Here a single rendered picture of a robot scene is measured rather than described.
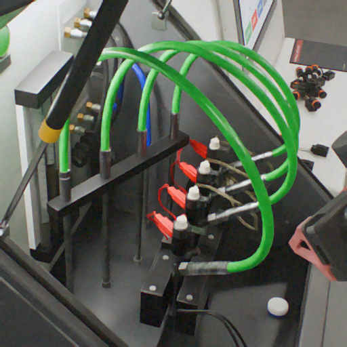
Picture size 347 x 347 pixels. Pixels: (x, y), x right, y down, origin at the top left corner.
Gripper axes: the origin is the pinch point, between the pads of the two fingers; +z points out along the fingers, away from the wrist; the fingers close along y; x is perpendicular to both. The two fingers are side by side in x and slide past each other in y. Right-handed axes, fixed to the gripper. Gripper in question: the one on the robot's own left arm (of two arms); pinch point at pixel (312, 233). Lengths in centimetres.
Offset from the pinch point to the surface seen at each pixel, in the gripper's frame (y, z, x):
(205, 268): 3.7, 23.6, 1.3
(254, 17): -56, 64, -27
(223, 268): 2.8, 20.3, 2.0
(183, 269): 5.1, 27.7, 0.3
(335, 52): -89, 87, -9
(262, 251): 0.3, 12.4, 1.5
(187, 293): 2.0, 41.4, 6.9
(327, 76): -75, 77, -5
